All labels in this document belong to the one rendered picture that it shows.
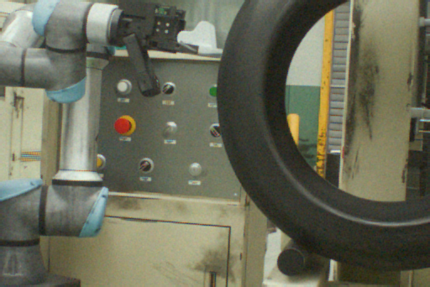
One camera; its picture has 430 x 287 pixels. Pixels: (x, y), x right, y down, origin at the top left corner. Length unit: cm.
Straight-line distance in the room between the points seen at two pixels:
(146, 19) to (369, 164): 55
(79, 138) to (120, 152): 30
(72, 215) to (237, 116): 66
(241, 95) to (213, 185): 81
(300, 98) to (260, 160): 1043
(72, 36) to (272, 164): 45
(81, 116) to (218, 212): 43
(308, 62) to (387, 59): 1004
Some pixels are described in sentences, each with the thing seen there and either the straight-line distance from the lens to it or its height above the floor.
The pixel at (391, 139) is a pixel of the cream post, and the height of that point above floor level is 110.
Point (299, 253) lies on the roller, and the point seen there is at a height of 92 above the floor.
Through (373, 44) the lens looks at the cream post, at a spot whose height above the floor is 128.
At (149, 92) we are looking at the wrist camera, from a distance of 150.
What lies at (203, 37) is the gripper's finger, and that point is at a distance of 148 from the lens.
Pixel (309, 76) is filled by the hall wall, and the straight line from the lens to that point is 1174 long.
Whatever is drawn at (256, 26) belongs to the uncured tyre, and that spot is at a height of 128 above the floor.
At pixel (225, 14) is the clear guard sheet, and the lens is 213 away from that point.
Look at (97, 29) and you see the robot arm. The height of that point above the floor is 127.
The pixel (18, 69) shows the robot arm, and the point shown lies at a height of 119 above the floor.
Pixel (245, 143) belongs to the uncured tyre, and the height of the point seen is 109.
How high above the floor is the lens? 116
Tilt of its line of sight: 3 degrees down
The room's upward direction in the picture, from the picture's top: 3 degrees clockwise
